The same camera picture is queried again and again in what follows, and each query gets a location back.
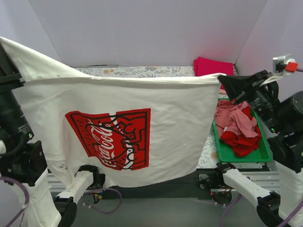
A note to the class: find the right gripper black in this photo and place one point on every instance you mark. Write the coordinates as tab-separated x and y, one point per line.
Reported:
247	87

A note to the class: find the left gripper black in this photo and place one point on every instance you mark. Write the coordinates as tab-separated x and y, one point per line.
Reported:
8	79

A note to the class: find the white Coca-Cola t-shirt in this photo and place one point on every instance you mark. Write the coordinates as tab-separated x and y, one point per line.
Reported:
137	131

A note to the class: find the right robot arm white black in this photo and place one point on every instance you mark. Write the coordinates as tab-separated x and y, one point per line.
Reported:
285	120

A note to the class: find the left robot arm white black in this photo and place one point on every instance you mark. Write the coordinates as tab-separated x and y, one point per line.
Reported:
41	157

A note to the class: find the folded light pink t-shirt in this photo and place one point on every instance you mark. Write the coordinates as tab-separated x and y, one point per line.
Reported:
222	91

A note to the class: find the crumpled pink t-shirt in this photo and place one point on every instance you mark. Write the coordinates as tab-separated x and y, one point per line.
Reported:
235	119

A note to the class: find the folded magenta t-shirt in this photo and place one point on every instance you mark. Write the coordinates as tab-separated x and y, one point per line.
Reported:
203	66

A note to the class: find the crumpled red t-shirt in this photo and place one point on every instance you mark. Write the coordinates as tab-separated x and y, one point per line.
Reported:
240	145

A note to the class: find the green plastic tray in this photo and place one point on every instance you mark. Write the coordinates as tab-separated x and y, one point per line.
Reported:
225	153

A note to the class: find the floral tablecloth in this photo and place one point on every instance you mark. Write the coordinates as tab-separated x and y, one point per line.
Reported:
209	156

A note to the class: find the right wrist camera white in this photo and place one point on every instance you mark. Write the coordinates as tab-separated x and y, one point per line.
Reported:
283	65

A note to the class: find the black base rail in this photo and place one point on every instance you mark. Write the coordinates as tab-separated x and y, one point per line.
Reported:
183	187

